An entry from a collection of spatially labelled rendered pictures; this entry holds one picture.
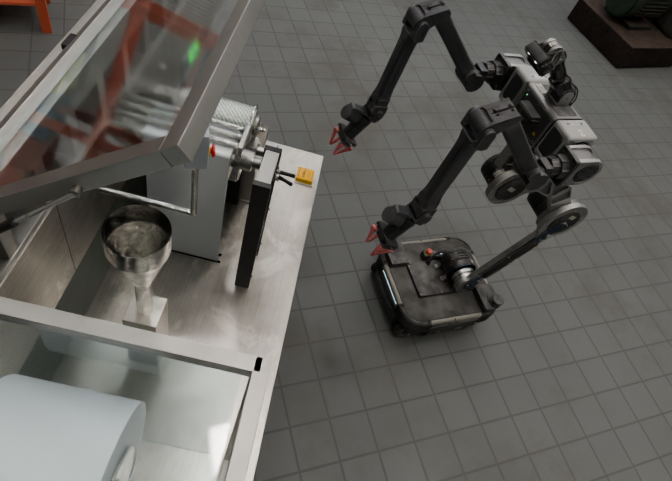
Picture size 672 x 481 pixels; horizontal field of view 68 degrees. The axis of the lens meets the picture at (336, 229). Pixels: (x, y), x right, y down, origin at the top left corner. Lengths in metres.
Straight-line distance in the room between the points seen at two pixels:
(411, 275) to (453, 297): 0.27
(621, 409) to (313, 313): 1.88
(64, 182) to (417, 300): 2.24
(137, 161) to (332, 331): 2.22
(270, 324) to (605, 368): 2.37
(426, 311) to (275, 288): 1.17
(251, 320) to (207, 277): 0.22
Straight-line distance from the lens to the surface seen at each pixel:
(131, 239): 1.25
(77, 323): 0.96
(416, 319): 2.71
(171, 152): 0.64
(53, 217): 1.33
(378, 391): 2.75
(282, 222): 1.97
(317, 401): 2.64
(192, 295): 1.77
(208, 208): 1.61
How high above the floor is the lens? 2.45
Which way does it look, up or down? 51 degrees down
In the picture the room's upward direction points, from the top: 23 degrees clockwise
